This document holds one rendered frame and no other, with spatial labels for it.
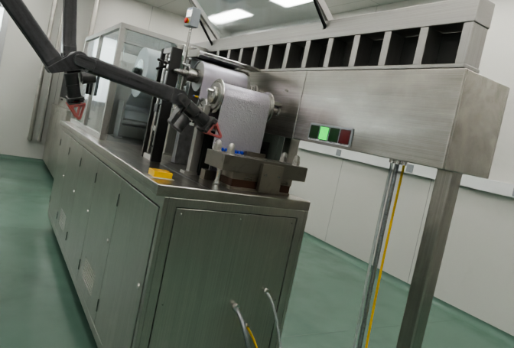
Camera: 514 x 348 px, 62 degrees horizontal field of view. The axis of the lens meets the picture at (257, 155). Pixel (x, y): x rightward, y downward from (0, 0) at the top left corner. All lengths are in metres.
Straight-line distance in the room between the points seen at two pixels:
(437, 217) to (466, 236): 2.48
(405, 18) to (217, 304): 1.22
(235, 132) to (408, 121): 0.73
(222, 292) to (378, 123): 0.85
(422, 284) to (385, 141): 0.49
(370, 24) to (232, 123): 0.67
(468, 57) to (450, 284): 2.92
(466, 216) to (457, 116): 2.69
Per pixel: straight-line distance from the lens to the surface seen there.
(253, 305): 1.80
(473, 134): 1.46
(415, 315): 1.61
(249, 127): 1.86
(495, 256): 3.91
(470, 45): 1.43
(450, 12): 1.50
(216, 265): 1.64
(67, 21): 2.09
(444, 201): 1.54
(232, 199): 1.58
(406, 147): 1.44
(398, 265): 4.42
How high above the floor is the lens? 1.13
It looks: 3 degrees down
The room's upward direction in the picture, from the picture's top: 12 degrees clockwise
